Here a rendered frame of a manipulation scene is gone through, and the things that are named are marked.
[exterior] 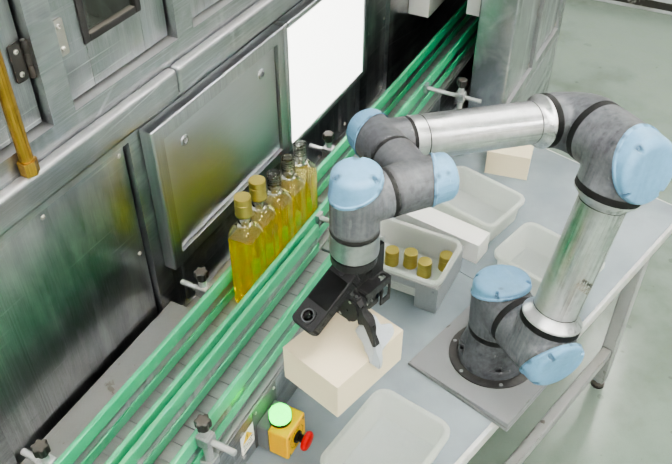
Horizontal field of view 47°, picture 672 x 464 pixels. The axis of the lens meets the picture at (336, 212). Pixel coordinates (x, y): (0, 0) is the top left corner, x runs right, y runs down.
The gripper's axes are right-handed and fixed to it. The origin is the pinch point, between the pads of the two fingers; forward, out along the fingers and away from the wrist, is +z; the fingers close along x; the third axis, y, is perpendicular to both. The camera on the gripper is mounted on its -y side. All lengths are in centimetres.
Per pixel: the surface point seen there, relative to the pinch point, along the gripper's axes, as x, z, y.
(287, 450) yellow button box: 8.6, 31.8, -6.1
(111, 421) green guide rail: 29.1, 18.2, -29.1
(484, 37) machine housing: 51, 6, 117
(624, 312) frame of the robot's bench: -11, 73, 113
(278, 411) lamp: 12.6, 25.1, -4.2
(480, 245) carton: 14, 30, 66
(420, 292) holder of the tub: 15, 30, 43
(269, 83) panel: 57, -10, 38
